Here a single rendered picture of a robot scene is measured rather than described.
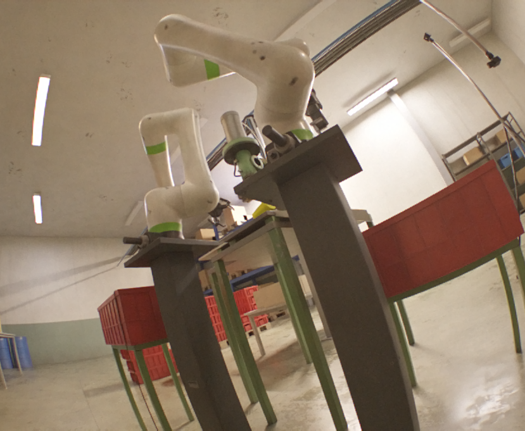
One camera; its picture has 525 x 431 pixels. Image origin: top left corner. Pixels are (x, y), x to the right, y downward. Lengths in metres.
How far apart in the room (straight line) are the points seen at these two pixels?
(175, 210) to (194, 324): 0.41
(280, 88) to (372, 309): 0.48
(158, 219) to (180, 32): 0.60
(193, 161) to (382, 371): 0.91
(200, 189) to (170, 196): 0.11
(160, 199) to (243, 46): 0.59
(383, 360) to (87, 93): 4.52
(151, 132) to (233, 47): 0.65
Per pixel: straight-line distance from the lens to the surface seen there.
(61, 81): 4.38
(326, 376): 1.01
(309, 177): 0.53
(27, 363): 8.13
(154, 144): 1.14
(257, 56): 0.56
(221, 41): 0.64
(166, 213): 0.88
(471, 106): 6.86
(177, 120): 1.12
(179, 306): 0.78
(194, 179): 0.93
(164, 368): 3.33
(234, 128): 1.42
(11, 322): 9.14
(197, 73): 0.86
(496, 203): 0.75
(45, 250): 9.41
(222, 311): 1.58
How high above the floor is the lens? 0.67
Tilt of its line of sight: 19 degrees up
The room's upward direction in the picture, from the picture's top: 19 degrees counter-clockwise
